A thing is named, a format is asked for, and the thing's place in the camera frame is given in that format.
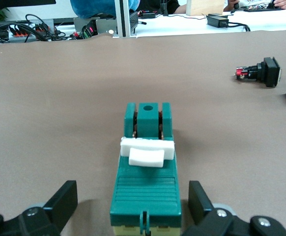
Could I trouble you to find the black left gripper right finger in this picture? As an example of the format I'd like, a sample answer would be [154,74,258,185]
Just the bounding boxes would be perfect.
[181,180,286,236]

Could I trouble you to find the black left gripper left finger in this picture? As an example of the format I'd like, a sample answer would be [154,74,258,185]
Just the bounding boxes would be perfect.
[0,180,79,236]

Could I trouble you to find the green load switch white handle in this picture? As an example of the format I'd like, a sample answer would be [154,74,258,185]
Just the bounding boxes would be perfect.
[110,102,183,236]

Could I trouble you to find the brown table mat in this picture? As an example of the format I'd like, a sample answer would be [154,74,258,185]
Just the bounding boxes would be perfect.
[0,29,286,236]

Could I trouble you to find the black square button pink block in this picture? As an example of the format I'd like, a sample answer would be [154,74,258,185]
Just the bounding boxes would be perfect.
[235,57,283,88]

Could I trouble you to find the grey power strip red switches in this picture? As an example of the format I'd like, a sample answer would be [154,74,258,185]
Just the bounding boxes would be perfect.
[8,19,55,38]

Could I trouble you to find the white background table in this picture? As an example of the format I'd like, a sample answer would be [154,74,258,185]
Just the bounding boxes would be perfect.
[135,6,286,38]

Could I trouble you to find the black power adapter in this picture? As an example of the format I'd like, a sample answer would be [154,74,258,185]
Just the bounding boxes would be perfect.
[206,13,230,28]

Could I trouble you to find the grey metal box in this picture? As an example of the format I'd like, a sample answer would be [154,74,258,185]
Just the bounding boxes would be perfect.
[73,16,119,35]

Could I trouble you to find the black finned device box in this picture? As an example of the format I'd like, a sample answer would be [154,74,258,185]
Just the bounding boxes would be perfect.
[129,11,147,34]

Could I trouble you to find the light wooden block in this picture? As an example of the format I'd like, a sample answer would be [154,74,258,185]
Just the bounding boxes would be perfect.
[186,0,226,17]

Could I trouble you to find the person in blue shirt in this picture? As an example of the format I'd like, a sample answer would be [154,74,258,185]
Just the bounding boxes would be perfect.
[70,0,116,20]

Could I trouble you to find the green plant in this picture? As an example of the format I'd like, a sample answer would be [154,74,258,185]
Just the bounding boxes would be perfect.
[0,7,11,24]

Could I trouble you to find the person in black shirt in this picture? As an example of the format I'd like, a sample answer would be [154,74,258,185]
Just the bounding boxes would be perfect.
[139,0,188,15]

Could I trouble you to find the black monitor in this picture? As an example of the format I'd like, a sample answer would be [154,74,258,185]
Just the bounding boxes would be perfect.
[0,0,57,6]

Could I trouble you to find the black cable bundle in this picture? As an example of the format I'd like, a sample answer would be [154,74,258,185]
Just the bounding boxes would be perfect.
[0,14,72,45]

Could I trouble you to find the aluminium camera post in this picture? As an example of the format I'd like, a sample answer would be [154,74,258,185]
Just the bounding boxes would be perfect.
[112,0,138,39]

